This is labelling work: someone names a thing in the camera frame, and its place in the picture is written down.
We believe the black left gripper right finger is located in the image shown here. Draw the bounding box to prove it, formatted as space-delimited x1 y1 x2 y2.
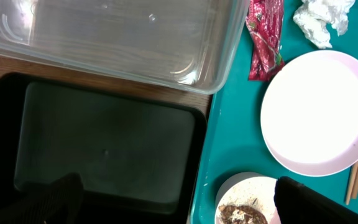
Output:
273 176 358 224

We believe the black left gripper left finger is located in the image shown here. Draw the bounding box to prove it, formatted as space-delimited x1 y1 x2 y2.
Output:
0 173 84 224

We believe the white round plate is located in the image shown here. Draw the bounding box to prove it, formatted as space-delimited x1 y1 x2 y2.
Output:
260 50 358 177

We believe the small dish with food scraps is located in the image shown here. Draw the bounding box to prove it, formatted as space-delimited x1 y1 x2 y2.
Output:
214 172 281 224

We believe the left wooden chopstick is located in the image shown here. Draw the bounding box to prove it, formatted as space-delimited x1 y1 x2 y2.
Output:
345 161 358 205

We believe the teal plastic tray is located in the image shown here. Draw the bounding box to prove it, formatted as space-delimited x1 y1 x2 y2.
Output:
190 0 358 223

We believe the black rectangular tray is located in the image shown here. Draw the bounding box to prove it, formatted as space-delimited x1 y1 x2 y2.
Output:
0 73 207 223

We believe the red snack wrapper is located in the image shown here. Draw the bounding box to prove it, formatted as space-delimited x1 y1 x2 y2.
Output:
246 0 285 81

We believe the crumpled white tissue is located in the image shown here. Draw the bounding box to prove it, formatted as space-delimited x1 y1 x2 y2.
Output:
293 0 355 49

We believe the clear plastic bin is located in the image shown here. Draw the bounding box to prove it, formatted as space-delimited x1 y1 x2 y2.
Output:
0 0 249 95

